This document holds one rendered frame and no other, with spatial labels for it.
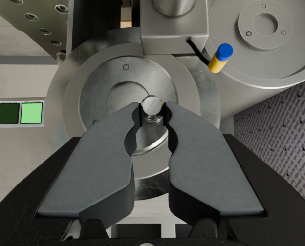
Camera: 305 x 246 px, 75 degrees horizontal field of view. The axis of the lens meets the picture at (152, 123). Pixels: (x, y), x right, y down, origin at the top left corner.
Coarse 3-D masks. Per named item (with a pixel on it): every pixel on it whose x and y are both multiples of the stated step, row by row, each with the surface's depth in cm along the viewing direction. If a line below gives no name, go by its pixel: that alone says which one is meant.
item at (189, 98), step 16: (112, 48) 17; (128, 48) 17; (96, 64) 17; (160, 64) 17; (176, 64) 17; (80, 80) 17; (176, 80) 16; (192, 80) 16; (64, 96) 17; (192, 96) 16; (64, 112) 16; (64, 128) 16; (80, 128) 16; (160, 144) 16; (144, 160) 16; (160, 160) 16; (144, 176) 15
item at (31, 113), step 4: (24, 104) 51; (28, 104) 51; (32, 104) 51; (36, 104) 51; (40, 104) 51; (24, 108) 51; (28, 108) 51; (32, 108) 50; (36, 108) 50; (40, 108) 50; (24, 112) 50; (28, 112) 50; (32, 112) 50; (36, 112) 50; (40, 112) 50; (24, 116) 50; (28, 116) 50; (32, 116) 50; (36, 116) 50; (40, 116) 50; (24, 120) 50; (28, 120) 50; (32, 120) 50; (36, 120) 50; (40, 120) 50
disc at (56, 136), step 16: (112, 32) 17; (128, 32) 17; (80, 48) 17; (96, 48) 17; (64, 64) 17; (80, 64) 17; (192, 64) 17; (64, 80) 17; (208, 80) 17; (48, 96) 17; (208, 96) 16; (48, 112) 17; (208, 112) 16; (48, 128) 16; (160, 176) 16; (144, 192) 15; (160, 192) 15
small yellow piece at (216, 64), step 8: (192, 48) 14; (224, 48) 11; (232, 48) 11; (200, 56) 14; (216, 56) 11; (224, 56) 11; (208, 64) 13; (216, 64) 12; (224, 64) 12; (216, 72) 13
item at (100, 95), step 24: (96, 72) 15; (120, 72) 15; (144, 72) 15; (96, 96) 15; (120, 96) 14; (144, 96) 15; (168, 96) 14; (96, 120) 14; (144, 120) 14; (144, 144) 14
